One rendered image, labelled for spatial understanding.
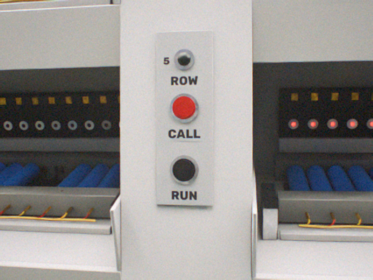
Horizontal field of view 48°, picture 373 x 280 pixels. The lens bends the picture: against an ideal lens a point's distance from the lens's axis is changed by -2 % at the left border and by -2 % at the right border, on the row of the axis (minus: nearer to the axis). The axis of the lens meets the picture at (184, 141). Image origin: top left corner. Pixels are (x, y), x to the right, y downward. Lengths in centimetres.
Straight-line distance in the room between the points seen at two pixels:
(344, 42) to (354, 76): 20
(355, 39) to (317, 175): 16
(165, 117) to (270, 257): 13
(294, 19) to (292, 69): 20
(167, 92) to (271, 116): 22
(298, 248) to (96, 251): 16
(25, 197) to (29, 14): 17
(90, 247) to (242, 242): 13
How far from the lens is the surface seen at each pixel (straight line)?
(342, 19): 32
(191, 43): 30
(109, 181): 42
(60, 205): 40
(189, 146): 30
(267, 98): 50
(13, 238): 39
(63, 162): 49
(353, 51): 32
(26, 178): 48
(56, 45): 34
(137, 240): 31
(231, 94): 30
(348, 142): 48
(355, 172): 44
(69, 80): 54
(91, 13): 33
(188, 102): 29
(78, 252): 35
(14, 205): 43
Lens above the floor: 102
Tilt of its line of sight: level
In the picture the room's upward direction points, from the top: straight up
